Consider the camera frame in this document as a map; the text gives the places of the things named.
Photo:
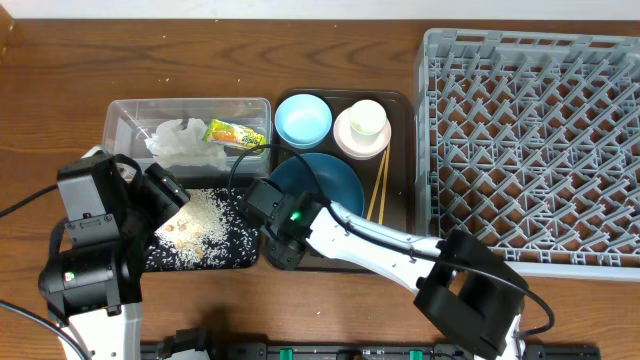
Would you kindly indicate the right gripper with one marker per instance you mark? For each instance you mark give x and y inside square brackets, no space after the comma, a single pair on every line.
[276,254]

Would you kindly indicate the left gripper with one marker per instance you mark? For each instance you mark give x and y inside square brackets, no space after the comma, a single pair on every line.
[163,191]

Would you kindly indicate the dark blue plate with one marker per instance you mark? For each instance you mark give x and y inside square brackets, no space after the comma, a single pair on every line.
[338,181]

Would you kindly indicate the white napkin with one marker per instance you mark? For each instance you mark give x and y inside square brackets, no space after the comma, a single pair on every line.
[177,144]

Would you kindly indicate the rice food waste pile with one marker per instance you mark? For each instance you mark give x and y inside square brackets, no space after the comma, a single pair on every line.
[200,230]

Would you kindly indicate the wooden chopstick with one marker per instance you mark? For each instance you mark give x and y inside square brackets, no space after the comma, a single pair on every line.
[384,181]
[376,184]

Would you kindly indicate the green orange snack wrapper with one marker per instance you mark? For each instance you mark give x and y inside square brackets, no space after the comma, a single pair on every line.
[233,135]

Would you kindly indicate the cream cup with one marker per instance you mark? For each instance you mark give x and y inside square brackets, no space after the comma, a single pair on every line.
[367,120]

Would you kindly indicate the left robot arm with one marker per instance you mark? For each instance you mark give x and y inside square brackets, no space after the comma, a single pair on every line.
[97,254]

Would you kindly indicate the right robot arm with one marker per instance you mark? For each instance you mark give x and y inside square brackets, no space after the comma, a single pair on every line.
[466,291]

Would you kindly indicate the grey dishwasher rack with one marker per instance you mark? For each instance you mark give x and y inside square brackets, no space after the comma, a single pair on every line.
[530,142]

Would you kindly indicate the black rectangular bin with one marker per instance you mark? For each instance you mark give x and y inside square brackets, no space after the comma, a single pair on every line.
[235,250]

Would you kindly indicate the clear plastic bin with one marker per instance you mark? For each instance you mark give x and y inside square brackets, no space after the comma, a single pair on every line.
[130,122]

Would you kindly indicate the light blue bowl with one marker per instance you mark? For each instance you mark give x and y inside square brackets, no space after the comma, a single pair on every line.
[303,120]

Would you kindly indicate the brown plastic tray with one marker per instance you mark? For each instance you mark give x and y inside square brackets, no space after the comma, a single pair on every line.
[399,210]

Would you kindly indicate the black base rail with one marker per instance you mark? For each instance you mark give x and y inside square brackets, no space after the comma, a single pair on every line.
[195,344]

